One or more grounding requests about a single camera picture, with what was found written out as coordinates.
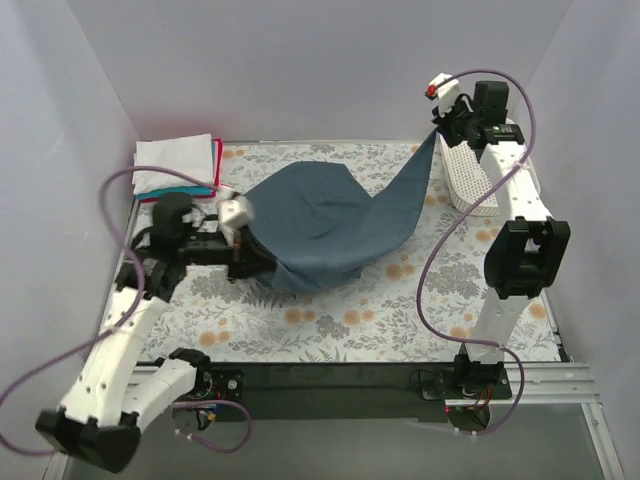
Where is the blue grey t shirt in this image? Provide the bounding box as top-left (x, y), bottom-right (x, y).
top-left (246, 134), bottom-right (436, 294)

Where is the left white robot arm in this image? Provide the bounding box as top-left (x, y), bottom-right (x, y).
top-left (35, 189), bottom-right (276, 473)

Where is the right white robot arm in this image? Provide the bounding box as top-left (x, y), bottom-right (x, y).
top-left (426, 74), bottom-right (571, 398)

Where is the white plastic basket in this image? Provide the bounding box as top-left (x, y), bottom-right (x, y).
top-left (439, 119), bottom-right (544, 219)

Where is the teal folded t shirt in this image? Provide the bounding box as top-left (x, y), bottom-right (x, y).
top-left (137, 139), bottom-right (220, 201)

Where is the white folded t shirt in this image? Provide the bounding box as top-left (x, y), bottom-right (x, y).
top-left (132, 134), bottom-right (214, 196)

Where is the floral table mat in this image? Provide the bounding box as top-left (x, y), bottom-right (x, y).
top-left (99, 142), bottom-right (571, 364)

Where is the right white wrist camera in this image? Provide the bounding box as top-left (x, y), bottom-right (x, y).
top-left (425, 73), bottom-right (461, 116)

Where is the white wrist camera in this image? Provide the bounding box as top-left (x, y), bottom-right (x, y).
top-left (216, 195), bottom-right (255, 234)
top-left (425, 73), bottom-right (461, 116)

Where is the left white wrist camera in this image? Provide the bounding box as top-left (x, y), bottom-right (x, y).
top-left (216, 195), bottom-right (255, 234)

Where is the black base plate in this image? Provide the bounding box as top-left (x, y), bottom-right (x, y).
top-left (178, 362), bottom-right (512, 423)

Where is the aluminium frame rail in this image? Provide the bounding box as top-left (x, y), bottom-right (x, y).
top-left (126, 362), bottom-right (601, 404)

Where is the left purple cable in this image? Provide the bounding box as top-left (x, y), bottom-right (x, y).
top-left (0, 167), bottom-right (254, 455)

